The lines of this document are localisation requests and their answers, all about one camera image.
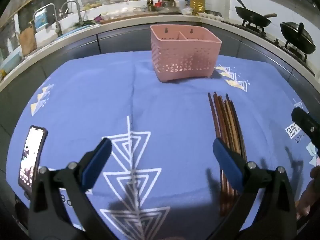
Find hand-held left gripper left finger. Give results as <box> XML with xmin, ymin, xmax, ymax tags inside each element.
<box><xmin>27</xmin><ymin>137</ymin><xmax>112</xmax><ymax>240</ymax></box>

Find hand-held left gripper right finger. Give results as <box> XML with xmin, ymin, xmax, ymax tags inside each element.
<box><xmin>207</xmin><ymin>137</ymin><xmax>298</xmax><ymax>240</ymax></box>

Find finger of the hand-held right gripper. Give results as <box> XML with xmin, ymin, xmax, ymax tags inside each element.
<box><xmin>291</xmin><ymin>107</ymin><xmax>320</xmax><ymax>155</ymax></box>

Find bundle of wooden chopsticks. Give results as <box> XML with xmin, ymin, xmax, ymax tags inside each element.
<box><xmin>207</xmin><ymin>92</ymin><xmax>248</xmax><ymax>217</ymax></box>

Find pink plastic utensil basket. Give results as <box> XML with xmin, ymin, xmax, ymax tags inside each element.
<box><xmin>150</xmin><ymin>24</ymin><xmax>222</xmax><ymax>82</ymax></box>

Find person's right hand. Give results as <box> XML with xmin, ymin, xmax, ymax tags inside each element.
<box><xmin>296</xmin><ymin>166</ymin><xmax>320</xmax><ymax>220</ymax></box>

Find black smartphone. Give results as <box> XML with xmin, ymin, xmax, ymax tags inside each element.
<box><xmin>18</xmin><ymin>125</ymin><xmax>48</xmax><ymax>200</ymax></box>

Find blue printed tablecloth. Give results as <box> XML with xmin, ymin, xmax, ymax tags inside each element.
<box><xmin>6</xmin><ymin>50</ymin><xmax>320</xmax><ymax>240</ymax></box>

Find black pan with lid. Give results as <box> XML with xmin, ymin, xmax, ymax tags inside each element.
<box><xmin>280</xmin><ymin>22</ymin><xmax>317</xmax><ymax>55</ymax></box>

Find gas stove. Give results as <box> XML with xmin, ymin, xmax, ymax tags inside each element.
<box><xmin>232</xmin><ymin>17</ymin><xmax>317</xmax><ymax>77</ymax></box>

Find wooden cutting board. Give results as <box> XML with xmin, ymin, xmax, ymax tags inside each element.
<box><xmin>19</xmin><ymin>26</ymin><xmax>38</xmax><ymax>57</ymax></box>

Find tray of eggs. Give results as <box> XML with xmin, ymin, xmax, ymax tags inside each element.
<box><xmin>197</xmin><ymin>11</ymin><xmax>223</xmax><ymax>21</ymax></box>

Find tall steel faucet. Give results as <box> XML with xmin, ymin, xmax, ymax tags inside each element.
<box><xmin>33</xmin><ymin>3</ymin><xmax>63</xmax><ymax>37</ymax></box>
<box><xmin>60</xmin><ymin>0</ymin><xmax>84</xmax><ymax>26</ymax></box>

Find blue detergent container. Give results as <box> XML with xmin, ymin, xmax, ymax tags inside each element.
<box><xmin>34</xmin><ymin>9</ymin><xmax>48</xmax><ymax>30</ymax></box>

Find large yellow oil bottle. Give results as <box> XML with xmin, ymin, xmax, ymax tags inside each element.
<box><xmin>189</xmin><ymin>0</ymin><xmax>207</xmax><ymax>15</ymax></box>

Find black wok with handle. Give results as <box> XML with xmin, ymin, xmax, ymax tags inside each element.
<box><xmin>231</xmin><ymin>0</ymin><xmax>278</xmax><ymax>28</ymax></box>

